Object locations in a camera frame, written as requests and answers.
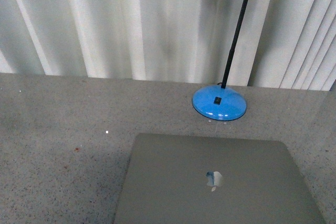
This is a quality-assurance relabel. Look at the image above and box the silver grey laptop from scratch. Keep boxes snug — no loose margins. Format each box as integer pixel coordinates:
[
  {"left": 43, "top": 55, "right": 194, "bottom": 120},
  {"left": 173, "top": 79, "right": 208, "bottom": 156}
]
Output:
[{"left": 114, "top": 133, "right": 324, "bottom": 223}]

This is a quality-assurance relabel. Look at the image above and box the blue desk lamp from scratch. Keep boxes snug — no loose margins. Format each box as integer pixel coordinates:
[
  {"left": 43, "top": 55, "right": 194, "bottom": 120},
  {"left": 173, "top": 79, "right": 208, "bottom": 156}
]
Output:
[{"left": 192, "top": 0, "right": 248, "bottom": 121}]

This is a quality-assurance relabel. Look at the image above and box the white pleated curtain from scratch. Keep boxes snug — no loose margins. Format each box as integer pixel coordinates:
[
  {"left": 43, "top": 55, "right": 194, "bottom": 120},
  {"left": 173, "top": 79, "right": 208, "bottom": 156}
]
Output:
[{"left": 1, "top": 0, "right": 335, "bottom": 91}]

